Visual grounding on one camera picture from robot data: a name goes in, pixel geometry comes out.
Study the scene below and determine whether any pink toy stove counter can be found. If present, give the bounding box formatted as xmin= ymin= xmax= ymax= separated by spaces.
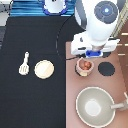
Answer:
xmin=64 ymin=40 xmax=128 ymax=128

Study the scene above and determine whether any grey faucet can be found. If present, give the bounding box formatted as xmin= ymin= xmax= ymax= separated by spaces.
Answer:
xmin=111 ymin=93 xmax=128 ymax=111

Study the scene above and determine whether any white gripper blue base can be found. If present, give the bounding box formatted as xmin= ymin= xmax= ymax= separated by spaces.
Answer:
xmin=71 ymin=32 xmax=119 ymax=58

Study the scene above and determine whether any black burner disc front right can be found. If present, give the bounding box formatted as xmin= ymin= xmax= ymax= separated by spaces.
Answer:
xmin=98 ymin=62 xmax=115 ymax=76

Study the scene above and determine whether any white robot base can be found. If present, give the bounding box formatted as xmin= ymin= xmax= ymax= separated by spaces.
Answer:
xmin=44 ymin=0 xmax=66 ymax=15

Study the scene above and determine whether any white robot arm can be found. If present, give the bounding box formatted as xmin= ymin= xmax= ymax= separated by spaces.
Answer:
xmin=71 ymin=0 xmax=119 ymax=55

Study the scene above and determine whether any cream round plate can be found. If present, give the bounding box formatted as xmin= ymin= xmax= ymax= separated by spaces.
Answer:
xmin=34 ymin=60 xmax=54 ymax=79

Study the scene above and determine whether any blue striped cloth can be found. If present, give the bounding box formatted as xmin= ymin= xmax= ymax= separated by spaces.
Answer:
xmin=10 ymin=0 xmax=76 ymax=17

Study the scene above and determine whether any black table mat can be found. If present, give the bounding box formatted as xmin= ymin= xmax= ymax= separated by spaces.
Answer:
xmin=0 ymin=16 xmax=81 ymax=128

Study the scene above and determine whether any grey sink bowl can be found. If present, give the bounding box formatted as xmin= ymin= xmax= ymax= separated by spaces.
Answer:
xmin=76 ymin=87 xmax=115 ymax=128

